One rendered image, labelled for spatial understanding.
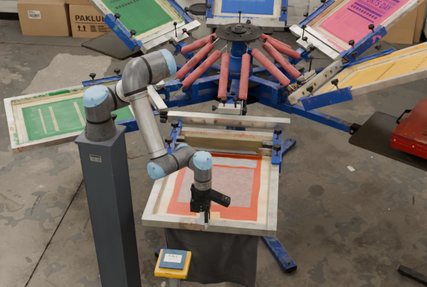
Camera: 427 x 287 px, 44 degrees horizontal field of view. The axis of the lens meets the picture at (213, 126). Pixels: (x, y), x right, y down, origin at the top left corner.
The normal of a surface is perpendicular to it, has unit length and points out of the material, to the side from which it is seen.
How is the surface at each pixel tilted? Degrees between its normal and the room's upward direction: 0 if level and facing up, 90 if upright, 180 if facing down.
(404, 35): 72
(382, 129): 0
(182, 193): 1
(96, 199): 90
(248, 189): 1
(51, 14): 90
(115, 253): 90
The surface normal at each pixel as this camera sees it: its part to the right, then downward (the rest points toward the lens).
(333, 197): 0.00, -0.85
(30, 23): -0.10, 0.54
